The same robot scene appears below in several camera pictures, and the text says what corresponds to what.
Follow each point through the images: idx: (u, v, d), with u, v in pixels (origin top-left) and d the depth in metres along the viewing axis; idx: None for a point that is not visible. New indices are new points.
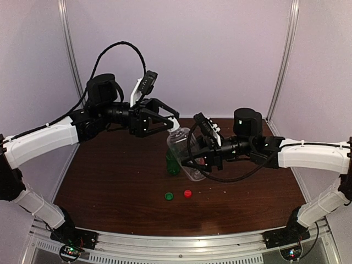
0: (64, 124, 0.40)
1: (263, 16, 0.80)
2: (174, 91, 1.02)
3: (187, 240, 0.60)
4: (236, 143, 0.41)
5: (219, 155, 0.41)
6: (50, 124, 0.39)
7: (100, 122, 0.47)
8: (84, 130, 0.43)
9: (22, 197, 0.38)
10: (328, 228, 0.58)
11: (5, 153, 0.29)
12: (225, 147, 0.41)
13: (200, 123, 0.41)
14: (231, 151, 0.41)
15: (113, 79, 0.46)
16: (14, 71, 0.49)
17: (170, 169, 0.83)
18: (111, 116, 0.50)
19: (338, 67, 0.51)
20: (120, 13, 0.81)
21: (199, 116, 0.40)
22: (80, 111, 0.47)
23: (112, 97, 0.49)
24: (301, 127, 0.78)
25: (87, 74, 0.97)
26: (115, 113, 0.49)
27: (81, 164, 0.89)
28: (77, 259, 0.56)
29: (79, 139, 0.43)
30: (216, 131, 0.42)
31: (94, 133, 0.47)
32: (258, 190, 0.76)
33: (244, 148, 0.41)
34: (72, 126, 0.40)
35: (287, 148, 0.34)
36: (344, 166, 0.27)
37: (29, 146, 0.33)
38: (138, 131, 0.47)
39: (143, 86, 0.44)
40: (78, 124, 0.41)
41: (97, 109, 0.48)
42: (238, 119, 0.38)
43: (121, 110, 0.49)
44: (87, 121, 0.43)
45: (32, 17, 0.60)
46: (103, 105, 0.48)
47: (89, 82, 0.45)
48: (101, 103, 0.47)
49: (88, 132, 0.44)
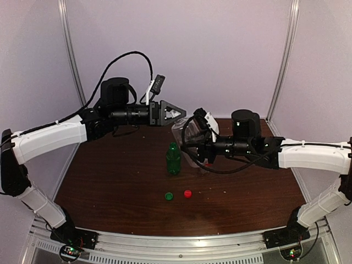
0: (74, 122, 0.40)
1: (263, 16, 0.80)
2: (174, 91, 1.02)
3: (186, 240, 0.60)
4: (231, 143, 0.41)
5: (209, 149, 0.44)
6: (59, 121, 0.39)
7: (110, 122, 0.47)
8: (93, 128, 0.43)
9: (26, 193, 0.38)
10: (328, 228, 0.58)
11: (14, 148, 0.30)
12: (220, 143, 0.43)
13: (197, 117, 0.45)
14: (224, 149, 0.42)
15: (126, 82, 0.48)
16: (14, 71, 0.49)
17: (170, 169, 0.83)
18: (124, 118, 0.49)
19: (338, 68, 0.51)
20: (120, 13, 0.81)
21: (198, 110, 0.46)
22: (89, 109, 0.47)
23: (124, 99, 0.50)
24: (301, 128, 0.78)
25: (86, 74, 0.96)
26: (130, 114, 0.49)
27: (81, 164, 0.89)
28: (77, 258, 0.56)
29: (88, 137, 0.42)
30: (210, 129, 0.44)
31: (103, 133, 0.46)
32: (258, 190, 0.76)
33: (239, 149, 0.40)
34: (82, 124, 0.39)
35: (287, 149, 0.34)
36: (345, 166, 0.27)
37: (37, 142, 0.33)
38: (160, 120, 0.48)
39: (157, 85, 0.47)
40: (88, 122, 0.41)
41: (107, 110, 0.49)
42: (236, 121, 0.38)
43: (137, 111, 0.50)
44: (96, 119, 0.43)
45: (31, 17, 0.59)
46: (115, 107, 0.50)
47: (104, 85, 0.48)
48: (112, 105, 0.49)
49: (97, 132, 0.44)
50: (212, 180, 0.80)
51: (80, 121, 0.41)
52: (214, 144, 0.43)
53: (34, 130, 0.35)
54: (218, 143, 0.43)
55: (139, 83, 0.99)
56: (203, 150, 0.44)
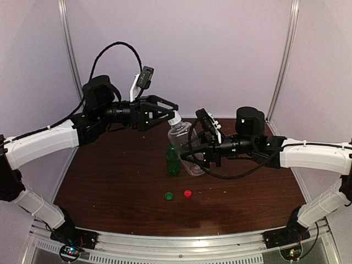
0: (66, 127, 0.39)
1: (263, 17, 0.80)
2: (174, 91, 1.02)
3: (187, 239, 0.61)
4: (237, 142, 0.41)
5: (217, 152, 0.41)
6: (51, 126, 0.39)
7: (100, 126, 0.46)
8: (86, 134, 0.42)
9: (21, 197, 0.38)
10: (329, 228, 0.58)
11: (6, 154, 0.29)
12: (225, 143, 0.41)
13: (202, 119, 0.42)
14: (231, 149, 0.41)
15: (106, 82, 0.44)
16: (12, 71, 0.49)
17: (170, 169, 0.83)
18: (111, 116, 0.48)
19: (337, 69, 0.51)
20: (120, 13, 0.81)
21: (201, 111, 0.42)
22: (80, 115, 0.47)
23: (108, 98, 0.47)
24: (301, 127, 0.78)
25: (86, 74, 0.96)
26: (115, 113, 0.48)
27: (81, 164, 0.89)
28: (77, 259, 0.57)
29: (80, 142, 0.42)
30: (216, 128, 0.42)
31: (96, 138, 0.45)
32: (258, 190, 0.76)
33: (245, 147, 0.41)
34: (73, 129, 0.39)
35: (289, 148, 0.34)
36: (346, 167, 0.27)
37: (31, 148, 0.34)
38: (140, 125, 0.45)
39: (142, 79, 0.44)
40: (80, 127, 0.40)
41: (95, 113, 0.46)
42: (241, 119, 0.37)
43: (121, 108, 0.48)
44: (88, 124, 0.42)
45: (31, 19, 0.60)
46: (100, 108, 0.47)
47: (85, 86, 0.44)
48: (99, 106, 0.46)
49: (89, 137, 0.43)
50: (212, 180, 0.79)
51: (72, 125, 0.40)
52: (221, 146, 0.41)
53: (27, 135, 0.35)
54: (224, 144, 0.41)
55: None
56: (211, 153, 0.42)
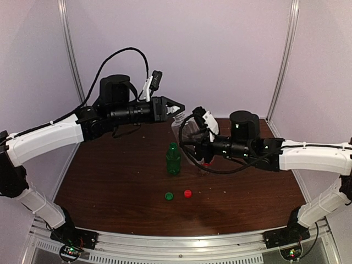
0: (69, 122, 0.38)
1: (263, 16, 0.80)
2: (174, 91, 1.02)
3: (187, 240, 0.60)
4: (229, 144, 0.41)
5: (205, 148, 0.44)
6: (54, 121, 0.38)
7: (108, 122, 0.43)
8: (90, 128, 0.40)
9: (23, 196, 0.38)
10: (329, 228, 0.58)
11: (7, 151, 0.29)
12: (216, 143, 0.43)
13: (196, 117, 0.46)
14: (221, 149, 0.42)
15: (127, 80, 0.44)
16: (11, 70, 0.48)
17: (170, 169, 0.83)
18: (126, 117, 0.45)
19: (338, 68, 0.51)
20: (120, 14, 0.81)
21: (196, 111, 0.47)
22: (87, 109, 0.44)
23: (124, 98, 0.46)
24: (300, 128, 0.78)
25: (86, 74, 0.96)
26: (132, 113, 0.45)
27: (81, 164, 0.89)
28: (77, 258, 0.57)
29: (84, 138, 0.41)
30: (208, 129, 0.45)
31: (100, 134, 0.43)
32: (258, 189, 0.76)
33: (236, 150, 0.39)
34: (77, 124, 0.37)
35: (289, 151, 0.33)
36: (347, 168, 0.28)
37: (32, 144, 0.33)
38: (163, 116, 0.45)
39: (155, 80, 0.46)
40: (84, 122, 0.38)
41: (106, 109, 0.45)
42: (235, 124, 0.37)
43: (138, 108, 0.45)
44: (93, 119, 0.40)
45: (31, 18, 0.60)
46: (114, 106, 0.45)
47: (105, 81, 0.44)
48: (111, 104, 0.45)
49: (93, 131, 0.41)
50: (212, 180, 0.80)
51: (75, 120, 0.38)
52: (211, 144, 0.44)
53: (29, 132, 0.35)
54: (215, 143, 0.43)
55: (139, 83, 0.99)
56: (199, 148, 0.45)
